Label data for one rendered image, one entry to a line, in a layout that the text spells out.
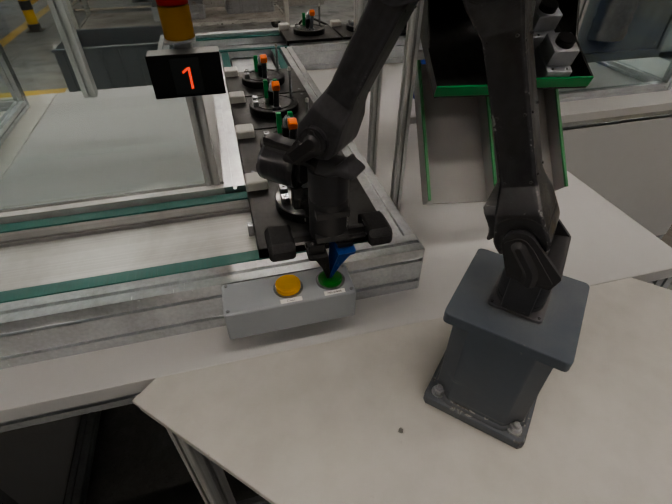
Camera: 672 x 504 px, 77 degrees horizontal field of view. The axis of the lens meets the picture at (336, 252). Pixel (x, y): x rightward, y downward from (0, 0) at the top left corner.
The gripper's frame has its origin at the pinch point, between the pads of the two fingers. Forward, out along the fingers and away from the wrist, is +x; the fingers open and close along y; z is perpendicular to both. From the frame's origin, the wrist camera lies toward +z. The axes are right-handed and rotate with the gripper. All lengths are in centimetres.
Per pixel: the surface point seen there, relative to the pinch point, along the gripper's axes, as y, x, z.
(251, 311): 13.1, 4.4, -3.7
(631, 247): -68, 13, 2
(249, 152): 7.8, 3.6, 46.3
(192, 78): 16.6, -19.5, 30.6
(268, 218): 7.3, 3.3, 18.2
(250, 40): -5, 8, 164
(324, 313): 1.7, 8.0, -3.8
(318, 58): -31, 10, 138
